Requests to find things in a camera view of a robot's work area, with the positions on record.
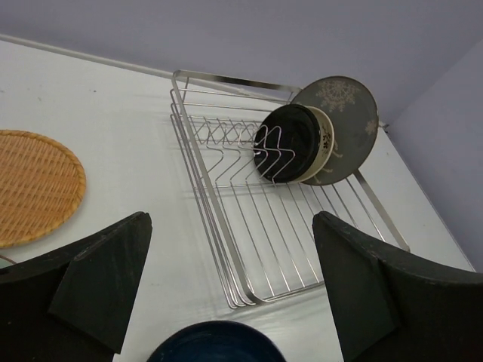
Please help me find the dark blue glazed plate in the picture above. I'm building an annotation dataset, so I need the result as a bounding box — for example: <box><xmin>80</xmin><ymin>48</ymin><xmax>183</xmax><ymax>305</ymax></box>
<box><xmin>148</xmin><ymin>321</ymin><xmax>285</xmax><ymax>362</ymax></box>

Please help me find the orange woven round plate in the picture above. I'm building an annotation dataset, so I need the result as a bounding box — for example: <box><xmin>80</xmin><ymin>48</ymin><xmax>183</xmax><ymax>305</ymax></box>
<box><xmin>1</xmin><ymin>130</ymin><xmax>87</xmax><ymax>248</ymax></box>

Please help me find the glossy black plate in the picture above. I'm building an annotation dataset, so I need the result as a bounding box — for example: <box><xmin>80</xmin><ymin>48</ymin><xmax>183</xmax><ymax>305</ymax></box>
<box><xmin>253</xmin><ymin>104</ymin><xmax>321</xmax><ymax>183</ymax></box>

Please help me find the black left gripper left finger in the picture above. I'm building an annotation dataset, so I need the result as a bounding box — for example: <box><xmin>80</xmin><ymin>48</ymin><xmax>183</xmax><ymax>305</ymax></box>
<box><xmin>1</xmin><ymin>212</ymin><xmax>152</xmax><ymax>361</ymax></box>

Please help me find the metal wire dish rack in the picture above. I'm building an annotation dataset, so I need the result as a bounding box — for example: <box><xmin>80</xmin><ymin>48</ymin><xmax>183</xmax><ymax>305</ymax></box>
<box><xmin>170</xmin><ymin>70</ymin><xmax>409</xmax><ymax>308</ymax></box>

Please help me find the grey reindeer pattern plate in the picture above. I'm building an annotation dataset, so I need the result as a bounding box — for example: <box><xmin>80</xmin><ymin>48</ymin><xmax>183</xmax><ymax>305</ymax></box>
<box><xmin>292</xmin><ymin>75</ymin><xmax>379</xmax><ymax>186</ymax></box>

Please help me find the cream plate with black patch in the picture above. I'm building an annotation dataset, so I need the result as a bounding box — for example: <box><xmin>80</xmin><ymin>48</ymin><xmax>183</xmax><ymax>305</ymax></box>
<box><xmin>296</xmin><ymin>106</ymin><xmax>334</xmax><ymax>183</ymax></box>

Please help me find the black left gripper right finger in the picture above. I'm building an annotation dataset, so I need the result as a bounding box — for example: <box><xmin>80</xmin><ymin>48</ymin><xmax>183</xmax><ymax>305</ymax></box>
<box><xmin>312</xmin><ymin>211</ymin><xmax>482</xmax><ymax>361</ymax></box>

